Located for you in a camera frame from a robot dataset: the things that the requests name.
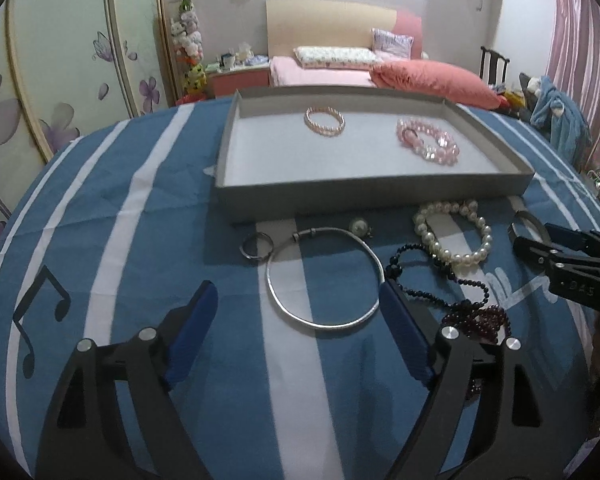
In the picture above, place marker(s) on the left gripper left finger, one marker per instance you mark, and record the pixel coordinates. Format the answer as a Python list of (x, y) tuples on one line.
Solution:
[(184, 330)]

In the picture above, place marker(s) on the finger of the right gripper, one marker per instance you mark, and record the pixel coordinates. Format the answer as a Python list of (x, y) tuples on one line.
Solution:
[(537, 255), (587, 242)]

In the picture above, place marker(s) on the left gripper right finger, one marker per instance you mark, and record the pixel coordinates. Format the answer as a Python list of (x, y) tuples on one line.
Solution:
[(409, 339)]

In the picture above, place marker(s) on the wide silver cuff bangle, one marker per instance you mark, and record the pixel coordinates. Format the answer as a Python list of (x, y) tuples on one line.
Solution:
[(534, 226)]

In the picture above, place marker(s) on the pearl earring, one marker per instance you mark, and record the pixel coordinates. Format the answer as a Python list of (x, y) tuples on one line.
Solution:
[(361, 228)]

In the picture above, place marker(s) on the thin silver bangle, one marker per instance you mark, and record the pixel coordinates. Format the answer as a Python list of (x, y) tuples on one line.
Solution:
[(323, 280)]

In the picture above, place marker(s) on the grey jewelry tray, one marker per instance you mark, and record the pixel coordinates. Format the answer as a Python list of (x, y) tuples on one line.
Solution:
[(295, 151)]

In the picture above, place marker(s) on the blue striped tablecloth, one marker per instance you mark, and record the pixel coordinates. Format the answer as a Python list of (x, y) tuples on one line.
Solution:
[(122, 227)]

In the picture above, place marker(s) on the blue bathrobe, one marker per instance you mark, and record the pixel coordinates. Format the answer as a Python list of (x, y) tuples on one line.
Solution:
[(559, 118)]

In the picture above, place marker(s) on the black wooden chair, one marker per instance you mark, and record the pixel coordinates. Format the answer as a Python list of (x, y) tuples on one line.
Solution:
[(493, 66)]

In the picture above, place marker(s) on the pink curtain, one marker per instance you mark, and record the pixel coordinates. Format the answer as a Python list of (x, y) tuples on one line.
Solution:
[(575, 63)]

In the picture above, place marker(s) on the folded coral duvet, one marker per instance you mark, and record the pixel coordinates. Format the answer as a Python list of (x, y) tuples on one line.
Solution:
[(434, 78)]

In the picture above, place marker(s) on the pink beige nightstand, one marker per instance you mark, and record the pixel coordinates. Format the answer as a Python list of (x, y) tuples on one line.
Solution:
[(227, 82)]

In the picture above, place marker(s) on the purple patterned pillow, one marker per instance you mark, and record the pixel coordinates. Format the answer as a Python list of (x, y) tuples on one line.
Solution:
[(387, 43)]

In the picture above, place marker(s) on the white mug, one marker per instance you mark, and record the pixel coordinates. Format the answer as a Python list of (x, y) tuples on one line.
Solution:
[(228, 61)]

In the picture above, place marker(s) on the pink bed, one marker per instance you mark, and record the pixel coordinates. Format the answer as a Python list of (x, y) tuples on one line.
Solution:
[(287, 72)]

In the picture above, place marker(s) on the white patterned pillow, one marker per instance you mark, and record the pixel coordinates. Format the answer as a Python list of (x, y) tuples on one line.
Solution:
[(336, 58)]

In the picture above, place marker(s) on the plush toy tower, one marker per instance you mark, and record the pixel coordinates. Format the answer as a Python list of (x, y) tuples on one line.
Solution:
[(188, 51)]

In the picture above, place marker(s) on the floral sliding wardrobe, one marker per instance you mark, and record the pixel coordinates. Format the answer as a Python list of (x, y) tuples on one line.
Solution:
[(67, 69)]

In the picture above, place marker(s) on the beige pink headboard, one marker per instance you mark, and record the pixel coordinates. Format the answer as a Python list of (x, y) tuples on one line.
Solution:
[(332, 23)]

